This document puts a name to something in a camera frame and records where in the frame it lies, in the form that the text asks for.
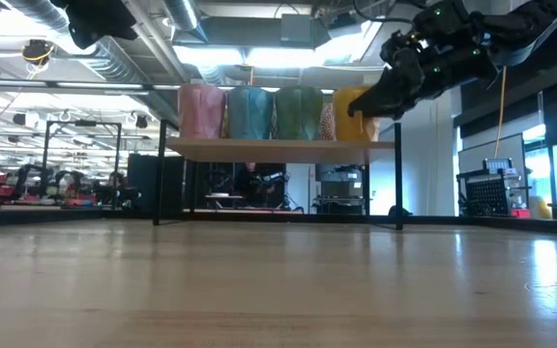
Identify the wooden shelf black metal legs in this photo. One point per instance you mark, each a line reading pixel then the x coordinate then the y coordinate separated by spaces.
pixel 278 151

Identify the small silver ventilation duct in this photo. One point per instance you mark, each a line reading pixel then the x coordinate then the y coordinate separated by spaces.
pixel 184 17

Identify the plain pink mug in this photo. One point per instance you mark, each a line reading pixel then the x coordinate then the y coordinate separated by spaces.
pixel 201 113

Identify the black background robot arm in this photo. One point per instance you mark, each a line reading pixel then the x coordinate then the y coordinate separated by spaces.
pixel 269 179

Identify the black round stand base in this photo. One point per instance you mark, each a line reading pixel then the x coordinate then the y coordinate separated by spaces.
pixel 399 211

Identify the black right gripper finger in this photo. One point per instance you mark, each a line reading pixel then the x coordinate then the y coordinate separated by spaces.
pixel 397 110
pixel 389 92

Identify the large silver ventilation duct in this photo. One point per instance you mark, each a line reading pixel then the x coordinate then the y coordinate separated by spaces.
pixel 124 67

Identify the plain light blue mug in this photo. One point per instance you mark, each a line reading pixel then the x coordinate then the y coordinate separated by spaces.
pixel 249 113

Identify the plain green mug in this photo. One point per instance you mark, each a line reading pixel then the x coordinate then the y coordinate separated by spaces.
pixel 298 113

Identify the long ceiling light tube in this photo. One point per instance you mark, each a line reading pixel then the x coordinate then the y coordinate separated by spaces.
pixel 90 85

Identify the plain orange mug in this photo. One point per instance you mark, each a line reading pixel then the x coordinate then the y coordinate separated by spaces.
pixel 341 126

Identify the black mesh crate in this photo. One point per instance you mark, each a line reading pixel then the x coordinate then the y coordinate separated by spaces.
pixel 489 193

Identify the grey ceiling box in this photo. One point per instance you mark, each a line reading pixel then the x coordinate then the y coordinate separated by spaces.
pixel 298 29

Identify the white mug red floral pattern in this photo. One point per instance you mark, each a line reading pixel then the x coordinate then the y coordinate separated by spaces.
pixel 328 123

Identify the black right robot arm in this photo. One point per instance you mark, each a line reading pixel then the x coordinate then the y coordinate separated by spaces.
pixel 525 24

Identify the grey storage unit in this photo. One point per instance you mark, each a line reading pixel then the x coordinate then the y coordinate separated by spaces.
pixel 341 183

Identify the yellow round object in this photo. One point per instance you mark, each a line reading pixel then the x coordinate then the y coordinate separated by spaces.
pixel 542 208

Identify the small red box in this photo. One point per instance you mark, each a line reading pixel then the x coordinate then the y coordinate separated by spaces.
pixel 520 213

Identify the black cabinet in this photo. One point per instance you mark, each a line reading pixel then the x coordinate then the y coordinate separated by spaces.
pixel 153 188

